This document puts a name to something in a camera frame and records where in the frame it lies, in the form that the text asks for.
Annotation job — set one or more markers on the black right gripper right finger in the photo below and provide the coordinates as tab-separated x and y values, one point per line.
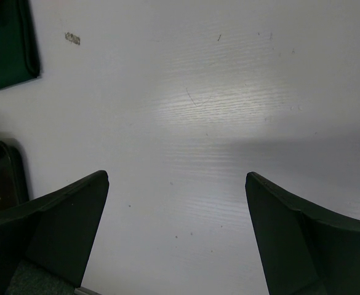
304	248

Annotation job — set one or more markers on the black food tray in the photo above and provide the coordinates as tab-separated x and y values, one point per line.
13	184

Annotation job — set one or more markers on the dark green cloth placemat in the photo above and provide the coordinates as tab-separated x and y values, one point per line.
19	54

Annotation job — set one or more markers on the small debris on table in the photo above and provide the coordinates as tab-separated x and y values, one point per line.
73	38

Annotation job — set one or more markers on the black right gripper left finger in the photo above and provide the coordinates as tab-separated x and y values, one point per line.
54	233

